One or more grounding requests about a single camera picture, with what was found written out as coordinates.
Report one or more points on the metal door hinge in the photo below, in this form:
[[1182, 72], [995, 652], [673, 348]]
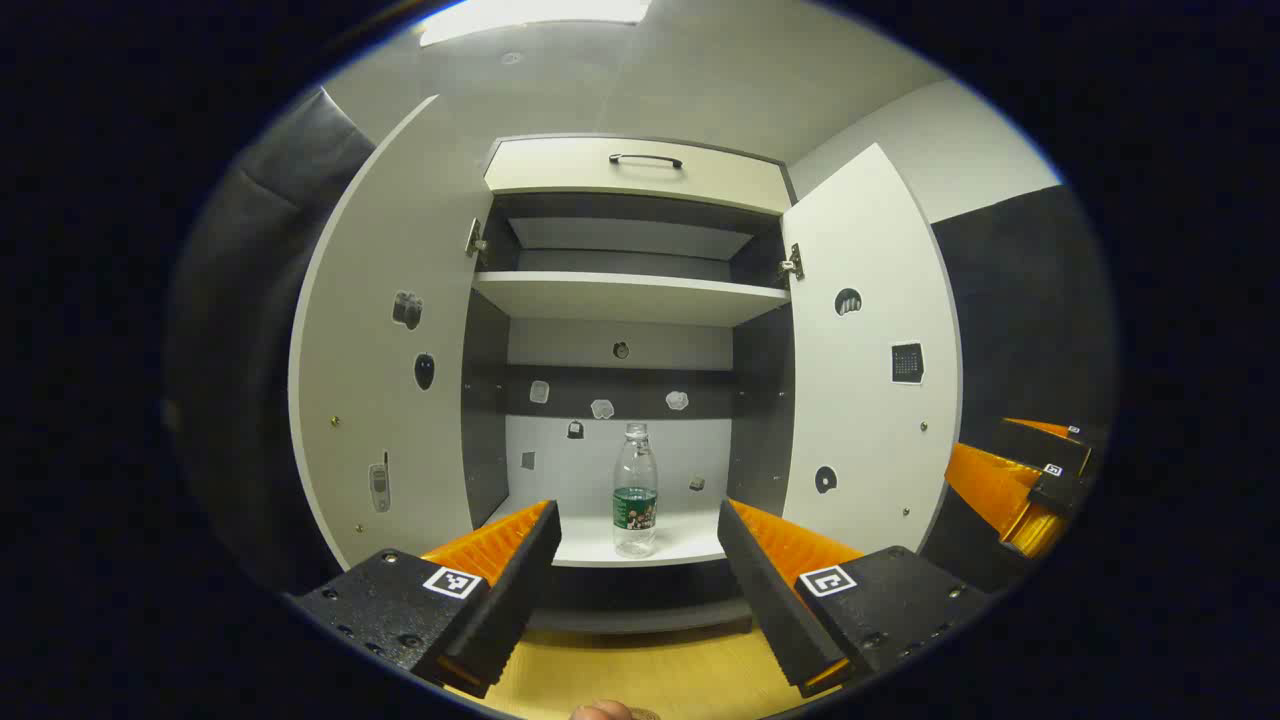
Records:
[[792, 264], [476, 240]]

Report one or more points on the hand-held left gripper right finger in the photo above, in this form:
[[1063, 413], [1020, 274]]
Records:
[[765, 590]]

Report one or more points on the white cabinet shelf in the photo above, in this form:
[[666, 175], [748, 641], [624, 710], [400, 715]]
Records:
[[620, 295]]

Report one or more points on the clear plastic bottle green label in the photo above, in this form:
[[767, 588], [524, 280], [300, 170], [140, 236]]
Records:
[[635, 500]]

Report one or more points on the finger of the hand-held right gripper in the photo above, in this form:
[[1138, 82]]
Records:
[[1052, 490], [1040, 445]]

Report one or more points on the white drawer front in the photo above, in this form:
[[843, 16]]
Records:
[[560, 170]]

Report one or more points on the white cabinet door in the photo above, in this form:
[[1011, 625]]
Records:
[[860, 400], [380, 230]]

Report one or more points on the ceiling light panel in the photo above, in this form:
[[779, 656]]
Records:
[[530, 15]]

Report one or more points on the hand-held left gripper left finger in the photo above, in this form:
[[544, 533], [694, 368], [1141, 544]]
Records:
[[510, 590]]

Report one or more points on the white and grey cabinet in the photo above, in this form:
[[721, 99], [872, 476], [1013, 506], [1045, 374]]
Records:
[[560, 345]]

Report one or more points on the black backdrop cloth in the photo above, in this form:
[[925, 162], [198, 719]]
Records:
[[250, 330], [1030, 320]]

